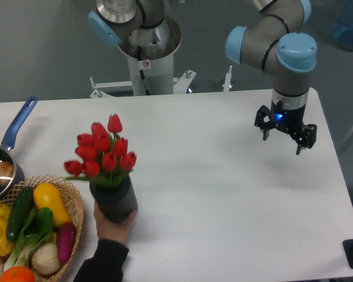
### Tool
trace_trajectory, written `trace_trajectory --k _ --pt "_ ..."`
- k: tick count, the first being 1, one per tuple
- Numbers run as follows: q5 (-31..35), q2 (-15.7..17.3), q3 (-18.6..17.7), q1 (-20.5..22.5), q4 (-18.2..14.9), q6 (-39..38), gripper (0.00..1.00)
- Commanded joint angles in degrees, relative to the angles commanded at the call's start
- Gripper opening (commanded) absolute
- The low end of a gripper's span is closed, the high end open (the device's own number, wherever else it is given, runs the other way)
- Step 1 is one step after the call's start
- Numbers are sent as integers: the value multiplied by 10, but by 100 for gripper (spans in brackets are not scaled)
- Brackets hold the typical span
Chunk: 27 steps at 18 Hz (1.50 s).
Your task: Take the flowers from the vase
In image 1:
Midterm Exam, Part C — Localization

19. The purple eggplant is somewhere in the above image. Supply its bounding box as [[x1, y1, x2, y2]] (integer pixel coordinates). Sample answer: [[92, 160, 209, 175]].
[[56, 222, 76, 264]]

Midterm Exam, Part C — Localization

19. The red tulip bouquet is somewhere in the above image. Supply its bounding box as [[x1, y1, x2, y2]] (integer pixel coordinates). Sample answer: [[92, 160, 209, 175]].
[[64, 114, 137, 190]]

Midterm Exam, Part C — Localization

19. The person's hand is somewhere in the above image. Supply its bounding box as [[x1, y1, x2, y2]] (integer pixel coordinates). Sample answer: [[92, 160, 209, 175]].
[[94, 202, 137, 244]]

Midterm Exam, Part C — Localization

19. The green cucumber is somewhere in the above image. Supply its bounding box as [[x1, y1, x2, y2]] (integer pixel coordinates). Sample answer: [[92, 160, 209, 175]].
[[6, 186, 34, 242]]

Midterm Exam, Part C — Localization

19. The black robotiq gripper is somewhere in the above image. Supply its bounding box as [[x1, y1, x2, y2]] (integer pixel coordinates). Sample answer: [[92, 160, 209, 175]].
[[254, 98, 317, 155]]

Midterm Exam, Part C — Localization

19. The white garlic bulb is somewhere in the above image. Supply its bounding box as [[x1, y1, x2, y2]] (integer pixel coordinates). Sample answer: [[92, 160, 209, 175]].
[[31, 243, 62, 276]]

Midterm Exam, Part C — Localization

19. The yellow squash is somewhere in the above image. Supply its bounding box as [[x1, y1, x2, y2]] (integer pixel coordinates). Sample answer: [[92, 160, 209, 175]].
[[33, 183, 71, 227]]

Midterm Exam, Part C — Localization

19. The dark grey ribbed vase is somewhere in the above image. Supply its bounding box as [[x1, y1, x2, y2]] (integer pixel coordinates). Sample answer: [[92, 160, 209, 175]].
[[89, 176, 138, 224]]

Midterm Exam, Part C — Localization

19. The blue transparent container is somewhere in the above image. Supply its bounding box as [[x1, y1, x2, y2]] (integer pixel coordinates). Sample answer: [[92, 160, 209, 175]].
[[329, 0, 353, 51]]

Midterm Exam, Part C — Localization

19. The brown bread bun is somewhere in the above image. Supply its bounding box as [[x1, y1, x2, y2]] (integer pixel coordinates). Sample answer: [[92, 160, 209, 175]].
[[0, 161, 14, 186]]

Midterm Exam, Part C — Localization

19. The green bok choy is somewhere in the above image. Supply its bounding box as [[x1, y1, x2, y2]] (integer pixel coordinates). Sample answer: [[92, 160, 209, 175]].
[[4, 207, 54, 271]]

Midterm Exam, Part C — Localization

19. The blue handled saucepan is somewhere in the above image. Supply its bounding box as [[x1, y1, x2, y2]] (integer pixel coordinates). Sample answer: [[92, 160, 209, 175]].
[[0, 96, 38, 199]]

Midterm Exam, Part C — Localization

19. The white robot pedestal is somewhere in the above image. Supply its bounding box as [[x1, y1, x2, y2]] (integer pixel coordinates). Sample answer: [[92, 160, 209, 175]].
[[89, 16, 234, 99]]

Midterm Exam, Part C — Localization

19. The orange fruit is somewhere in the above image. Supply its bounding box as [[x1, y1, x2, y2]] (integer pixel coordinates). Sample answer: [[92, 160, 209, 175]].
[[0, 266, 35, 282]]

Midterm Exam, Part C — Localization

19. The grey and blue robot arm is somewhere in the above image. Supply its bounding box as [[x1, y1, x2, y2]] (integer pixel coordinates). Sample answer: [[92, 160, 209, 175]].
[[88, 1, 317, 150]]

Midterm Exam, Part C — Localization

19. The black sleeved forearm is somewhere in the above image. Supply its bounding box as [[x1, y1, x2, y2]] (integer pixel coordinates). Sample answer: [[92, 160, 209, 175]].
[[74, 239, 129, 282]]

